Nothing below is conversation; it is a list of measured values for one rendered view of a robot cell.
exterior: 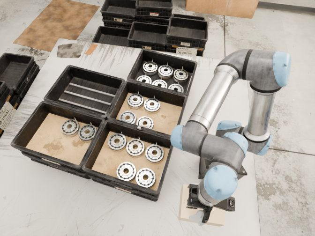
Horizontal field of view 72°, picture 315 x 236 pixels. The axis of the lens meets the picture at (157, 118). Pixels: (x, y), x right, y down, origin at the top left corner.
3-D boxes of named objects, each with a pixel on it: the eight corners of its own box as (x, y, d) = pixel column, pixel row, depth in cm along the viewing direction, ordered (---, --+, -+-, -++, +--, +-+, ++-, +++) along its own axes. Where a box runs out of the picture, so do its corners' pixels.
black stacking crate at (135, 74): (194, 74, 154) (198, 62, 144) (185, 106, 140) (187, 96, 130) (142, 61, 159) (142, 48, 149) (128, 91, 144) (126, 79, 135)
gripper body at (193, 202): (187, 186, 77) (192, 177, 67) (211, 190, 77) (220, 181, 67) (185, 209, 74) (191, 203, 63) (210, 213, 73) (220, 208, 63)
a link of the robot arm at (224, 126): (217, 138, 124) (222, 116, 120) (241, 146, 117) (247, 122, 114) (210, 143, 114) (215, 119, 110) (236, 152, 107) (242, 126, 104)
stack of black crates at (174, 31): (199, 54, 260) (208, 20, 221) (198, 72, 245) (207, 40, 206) (167, 50, 262) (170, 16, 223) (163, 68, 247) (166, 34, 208)
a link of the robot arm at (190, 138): (223, 40, 86) (164, 134, 64) (252, 42, 81) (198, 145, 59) (224, 63, 95) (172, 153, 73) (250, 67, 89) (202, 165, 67)
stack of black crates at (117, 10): (140, 25, 284) (139, 0, 255) (136, 40, 269) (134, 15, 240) (111, 21, 286) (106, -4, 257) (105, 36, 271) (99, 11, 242)
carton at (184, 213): (219, 194, 89) (224, 190, 83) (219, 226, 83) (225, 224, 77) (181, 188, 90) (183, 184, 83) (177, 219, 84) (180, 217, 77)
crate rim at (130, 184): (175, 140, 116) (175, 138, 114) (158, 195, 101) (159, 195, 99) (106, 120, 121) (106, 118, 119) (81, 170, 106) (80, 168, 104)
